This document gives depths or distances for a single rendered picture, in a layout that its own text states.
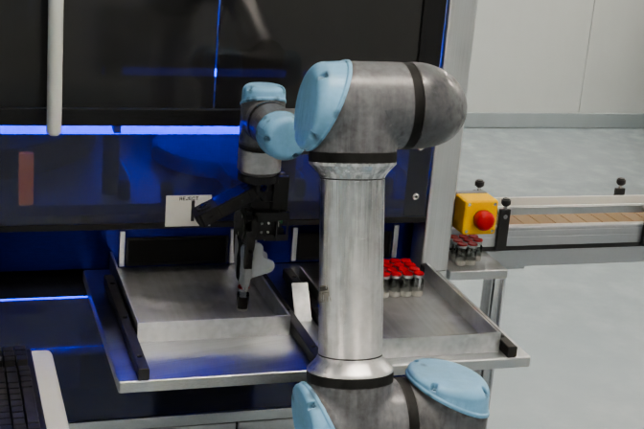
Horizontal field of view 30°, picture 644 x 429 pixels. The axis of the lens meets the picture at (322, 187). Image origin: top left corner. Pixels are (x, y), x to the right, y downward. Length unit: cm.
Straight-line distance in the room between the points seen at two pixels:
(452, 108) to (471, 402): 39
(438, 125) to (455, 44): 74
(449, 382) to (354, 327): 16
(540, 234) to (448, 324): 52
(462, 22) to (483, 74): 524
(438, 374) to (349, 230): 24
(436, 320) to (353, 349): 63
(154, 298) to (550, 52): 574
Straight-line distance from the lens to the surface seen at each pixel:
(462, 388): 162
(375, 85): 154
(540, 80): 772
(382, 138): 154
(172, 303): 217
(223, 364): 195
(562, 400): 403
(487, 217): 238
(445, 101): 157
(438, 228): 239
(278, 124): 189
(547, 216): 270
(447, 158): 235
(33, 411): 191
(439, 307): 224
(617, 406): 406
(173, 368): 193
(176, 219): 222
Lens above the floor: 171
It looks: 17 degrees down
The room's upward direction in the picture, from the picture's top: 5 degrees clockwise
